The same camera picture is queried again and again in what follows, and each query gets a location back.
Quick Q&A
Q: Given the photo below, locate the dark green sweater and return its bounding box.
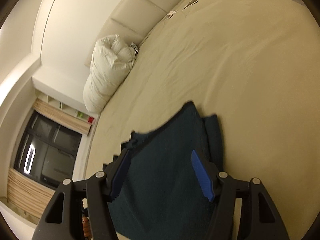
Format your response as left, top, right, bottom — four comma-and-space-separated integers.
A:
107, 101, 224, 240

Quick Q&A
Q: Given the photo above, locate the dark window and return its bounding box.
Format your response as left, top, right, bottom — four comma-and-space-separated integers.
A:
14, 111, 83, 189

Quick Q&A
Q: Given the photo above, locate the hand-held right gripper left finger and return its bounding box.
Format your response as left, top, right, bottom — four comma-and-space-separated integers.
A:
31, 149, 131, 240

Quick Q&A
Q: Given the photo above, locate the white wall shelf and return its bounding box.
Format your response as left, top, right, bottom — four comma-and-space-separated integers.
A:
32, 76, 101, 126

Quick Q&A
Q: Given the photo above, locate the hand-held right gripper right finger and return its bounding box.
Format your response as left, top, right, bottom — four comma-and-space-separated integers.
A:
191, 150, 291, 240

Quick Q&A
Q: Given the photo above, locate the person's right hand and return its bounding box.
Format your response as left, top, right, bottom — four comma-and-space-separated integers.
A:
82, 216, 92, 239

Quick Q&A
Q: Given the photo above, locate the cream padded headboard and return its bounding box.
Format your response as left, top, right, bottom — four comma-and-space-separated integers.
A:
85, 0, 203, 68

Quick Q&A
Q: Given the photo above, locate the black and white striped pillow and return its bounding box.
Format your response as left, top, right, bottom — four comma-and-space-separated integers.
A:
129, 42, 140, 56

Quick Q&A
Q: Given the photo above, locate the beige bed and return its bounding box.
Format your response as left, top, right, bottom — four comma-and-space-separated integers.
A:
84, 0, 320, 240

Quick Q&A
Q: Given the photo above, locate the thin white booklet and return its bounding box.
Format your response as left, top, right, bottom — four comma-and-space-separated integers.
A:
182, 0, 203, 11

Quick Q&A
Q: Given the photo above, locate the white rolled duvet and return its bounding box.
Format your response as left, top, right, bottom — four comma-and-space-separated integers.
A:
83, 34, 137, 113

